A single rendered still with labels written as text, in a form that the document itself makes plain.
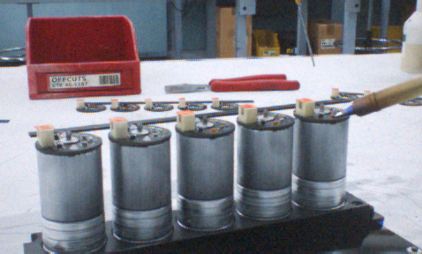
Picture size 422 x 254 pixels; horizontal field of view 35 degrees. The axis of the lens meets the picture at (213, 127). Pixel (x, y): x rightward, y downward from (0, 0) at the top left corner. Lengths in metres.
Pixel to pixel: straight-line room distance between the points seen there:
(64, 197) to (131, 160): 0.03
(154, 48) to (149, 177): 4.54
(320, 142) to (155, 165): 0.08
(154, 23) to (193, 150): 4.51
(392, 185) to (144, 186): 0.18
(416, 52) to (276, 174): 0.47
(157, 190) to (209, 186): 0.02
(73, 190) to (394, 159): 0.25
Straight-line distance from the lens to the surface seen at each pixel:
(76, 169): 0.25
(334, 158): 0.30
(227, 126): 0.28
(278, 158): 0.28
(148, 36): 4.78
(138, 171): 0.26
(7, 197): 0.39
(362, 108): 0.29
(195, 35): 4.83
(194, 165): 0.27
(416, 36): 0.73
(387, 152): 0.46
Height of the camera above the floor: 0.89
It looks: 16 degrees down
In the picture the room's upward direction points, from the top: straight up
